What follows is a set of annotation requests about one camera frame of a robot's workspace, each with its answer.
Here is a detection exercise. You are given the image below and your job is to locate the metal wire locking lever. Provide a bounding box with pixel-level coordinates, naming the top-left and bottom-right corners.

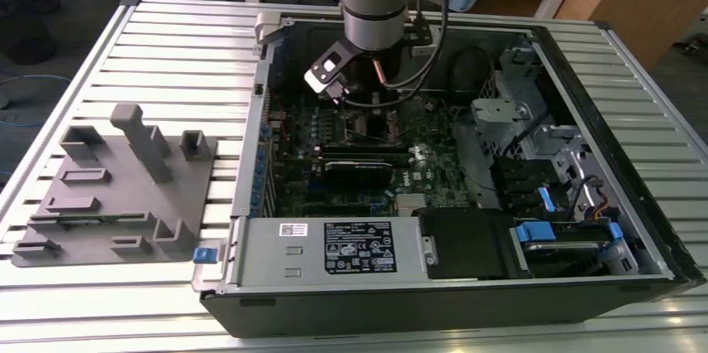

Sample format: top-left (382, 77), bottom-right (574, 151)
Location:
top-left (348, 129), bottom-right (391, 143)

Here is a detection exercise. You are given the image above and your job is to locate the CPU socket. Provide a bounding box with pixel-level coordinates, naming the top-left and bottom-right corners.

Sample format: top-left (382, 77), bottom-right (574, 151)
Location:
top-left (340, 109), bottom-right (403, 147)

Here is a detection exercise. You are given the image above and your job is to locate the white black wrist webcam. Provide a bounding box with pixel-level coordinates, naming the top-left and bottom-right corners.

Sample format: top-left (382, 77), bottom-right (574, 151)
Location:
top-left (302, 36), bottom-right (356, 102)

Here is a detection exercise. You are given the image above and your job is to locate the black graphics card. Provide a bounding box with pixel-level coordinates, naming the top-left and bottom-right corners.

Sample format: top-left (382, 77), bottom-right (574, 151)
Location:
top-left (322, 159), bottom-right (395, 193)

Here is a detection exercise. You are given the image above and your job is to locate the silver drive cage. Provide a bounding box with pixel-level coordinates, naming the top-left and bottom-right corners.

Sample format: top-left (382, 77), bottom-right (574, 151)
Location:
top-left (469, 70), bottom-right (554, 155)

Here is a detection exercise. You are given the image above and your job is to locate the green motherboard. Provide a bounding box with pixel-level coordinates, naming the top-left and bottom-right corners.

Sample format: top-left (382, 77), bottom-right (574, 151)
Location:
top-left (263, 81), bottom-right (479, 220)

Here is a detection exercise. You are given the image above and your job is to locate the silver chipset heatsink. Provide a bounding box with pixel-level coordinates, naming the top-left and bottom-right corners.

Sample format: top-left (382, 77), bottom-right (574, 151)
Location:
top-left (394, 192), bottom-right (431, 210)

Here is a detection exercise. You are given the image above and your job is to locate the blue plastic clip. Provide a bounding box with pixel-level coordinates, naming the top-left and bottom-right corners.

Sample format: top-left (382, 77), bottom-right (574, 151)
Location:
top-left (606, 222), bottom-right (628, 246)
top-left (537, 186), bottom-right (557, 212)

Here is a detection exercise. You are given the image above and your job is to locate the blue disk carrier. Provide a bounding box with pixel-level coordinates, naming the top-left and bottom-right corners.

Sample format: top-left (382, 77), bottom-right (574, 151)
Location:
top-left (511, 222), bottom-right (557, 243)

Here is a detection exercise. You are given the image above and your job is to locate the silver power supply unit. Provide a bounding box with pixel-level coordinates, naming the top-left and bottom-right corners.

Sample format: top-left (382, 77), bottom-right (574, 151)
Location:
top-left (219, 215), bottom-right (441, 288)

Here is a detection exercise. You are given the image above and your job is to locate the silver hard disk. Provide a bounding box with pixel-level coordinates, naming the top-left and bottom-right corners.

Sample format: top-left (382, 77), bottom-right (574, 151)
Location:
top-left (522, 240), bottom-right (603, 255)

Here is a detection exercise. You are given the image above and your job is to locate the gray parts rack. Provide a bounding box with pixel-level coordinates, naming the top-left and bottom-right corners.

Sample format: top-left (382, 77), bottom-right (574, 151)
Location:
top-left (9, 103), bottom-right (221, 268)

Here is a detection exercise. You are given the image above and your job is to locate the black PC case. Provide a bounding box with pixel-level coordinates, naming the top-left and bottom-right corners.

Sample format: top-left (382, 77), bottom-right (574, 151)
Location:
top-left (189, 11), bottom-right (708, 340)

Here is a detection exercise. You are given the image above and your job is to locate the green RAM stick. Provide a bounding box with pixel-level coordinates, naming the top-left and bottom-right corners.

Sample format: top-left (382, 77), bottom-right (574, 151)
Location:
top-left (54, 215), bottom-right (107, 228)

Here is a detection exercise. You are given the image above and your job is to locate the black office chair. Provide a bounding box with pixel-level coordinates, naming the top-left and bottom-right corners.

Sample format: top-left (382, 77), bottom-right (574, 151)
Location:
top-left (0, 0), bottom-right (61, 66)

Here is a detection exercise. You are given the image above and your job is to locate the copper cable ferrule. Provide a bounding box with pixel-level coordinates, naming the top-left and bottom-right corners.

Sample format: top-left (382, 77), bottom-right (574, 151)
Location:
top-left (370, 59), bottom-right (390, 85)

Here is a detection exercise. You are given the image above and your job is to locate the black looped cable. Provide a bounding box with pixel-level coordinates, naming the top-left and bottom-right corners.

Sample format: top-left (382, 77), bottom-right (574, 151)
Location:
top-left (446, 44), bottom-right (494, 95)

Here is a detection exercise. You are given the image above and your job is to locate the black gray wrist camera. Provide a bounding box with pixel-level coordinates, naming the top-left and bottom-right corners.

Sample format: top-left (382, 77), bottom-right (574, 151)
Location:
top-left (402, 16), bottom-right (441, 58)

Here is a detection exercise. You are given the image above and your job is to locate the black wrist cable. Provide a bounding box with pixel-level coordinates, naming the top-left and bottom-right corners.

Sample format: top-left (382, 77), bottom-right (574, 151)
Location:
top-left (380, 0), bottom-right (450, 89)

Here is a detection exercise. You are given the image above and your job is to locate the gray plastic case handle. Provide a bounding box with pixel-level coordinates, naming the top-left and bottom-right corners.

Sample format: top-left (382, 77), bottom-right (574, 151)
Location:
top-left (252, 12), bottom-right (284, 46)

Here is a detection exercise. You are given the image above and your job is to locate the coloured wire bundle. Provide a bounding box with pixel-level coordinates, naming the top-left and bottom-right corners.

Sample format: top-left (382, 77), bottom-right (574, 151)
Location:
top-left (586, 199), bottom-right (616, 221)

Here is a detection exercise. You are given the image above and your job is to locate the blue floor cable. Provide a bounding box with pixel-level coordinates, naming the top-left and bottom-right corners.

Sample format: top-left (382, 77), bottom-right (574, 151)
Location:
top-left (0, 74), bottom-right (73, 127)

